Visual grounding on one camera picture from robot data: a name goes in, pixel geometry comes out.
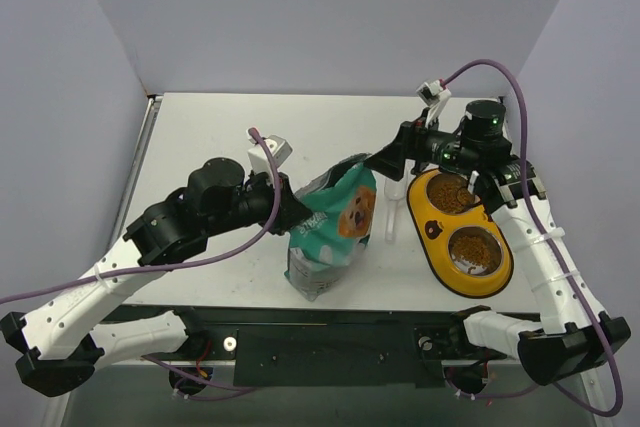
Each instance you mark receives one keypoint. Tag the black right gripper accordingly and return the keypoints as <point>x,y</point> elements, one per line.
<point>406,143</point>

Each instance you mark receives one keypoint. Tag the near steel bowl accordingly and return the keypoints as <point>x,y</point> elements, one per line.
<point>492,243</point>

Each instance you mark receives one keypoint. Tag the brown kibble in bowl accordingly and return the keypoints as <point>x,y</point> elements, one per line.
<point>450,197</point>
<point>472,250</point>

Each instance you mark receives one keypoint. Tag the clear plastic scoop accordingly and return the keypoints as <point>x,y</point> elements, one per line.
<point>394,193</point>

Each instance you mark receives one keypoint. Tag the green white dog food bag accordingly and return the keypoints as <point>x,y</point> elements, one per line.
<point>323,247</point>

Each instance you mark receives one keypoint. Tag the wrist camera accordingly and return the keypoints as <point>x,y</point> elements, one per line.
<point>278,147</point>
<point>435,95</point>

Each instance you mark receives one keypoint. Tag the yellow double bowl feeder tray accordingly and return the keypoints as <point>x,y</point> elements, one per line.
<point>434,229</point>

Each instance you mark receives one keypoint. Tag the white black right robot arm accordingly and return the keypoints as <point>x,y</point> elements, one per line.
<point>575,333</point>

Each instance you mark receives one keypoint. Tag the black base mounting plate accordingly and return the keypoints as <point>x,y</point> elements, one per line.
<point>242,349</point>

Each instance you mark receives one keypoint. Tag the brown kibble in far bowl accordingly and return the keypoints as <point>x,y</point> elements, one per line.
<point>450,197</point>

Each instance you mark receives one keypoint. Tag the steel bowl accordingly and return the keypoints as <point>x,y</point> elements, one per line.
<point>492,243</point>
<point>440,177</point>

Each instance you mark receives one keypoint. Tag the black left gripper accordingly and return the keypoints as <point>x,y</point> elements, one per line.
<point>281,202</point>

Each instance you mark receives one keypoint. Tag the far steel bowl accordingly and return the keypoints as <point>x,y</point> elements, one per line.
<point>440,177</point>

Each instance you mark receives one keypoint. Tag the brown kibble in near bowl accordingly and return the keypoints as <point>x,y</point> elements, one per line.
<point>472,250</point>

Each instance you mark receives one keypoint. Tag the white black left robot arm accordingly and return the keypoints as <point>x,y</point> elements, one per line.
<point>63,343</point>

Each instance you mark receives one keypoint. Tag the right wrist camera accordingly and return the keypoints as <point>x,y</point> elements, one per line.
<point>435,95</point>

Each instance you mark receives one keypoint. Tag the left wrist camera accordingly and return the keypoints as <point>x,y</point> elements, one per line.
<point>278,147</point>

